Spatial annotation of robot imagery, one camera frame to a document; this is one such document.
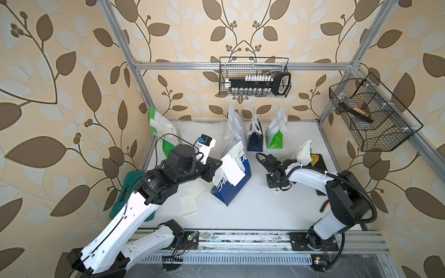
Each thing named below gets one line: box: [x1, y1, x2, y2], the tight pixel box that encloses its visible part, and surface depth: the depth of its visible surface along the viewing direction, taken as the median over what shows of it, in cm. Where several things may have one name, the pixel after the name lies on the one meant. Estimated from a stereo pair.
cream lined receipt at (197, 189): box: [186, 181, 209, 197], surface depth 91 cm
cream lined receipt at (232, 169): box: [220, 154, 246, 187], surface depth 69 cm
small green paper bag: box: [264, 126, 284, 150], surface depth 104 cm
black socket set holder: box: [224, 71, 292, 97], surface depth 86 cm
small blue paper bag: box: [210, 140, 253, 207], surface depth 70 cm
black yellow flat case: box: [305, 153, 328, 172], surface depth 99 cm
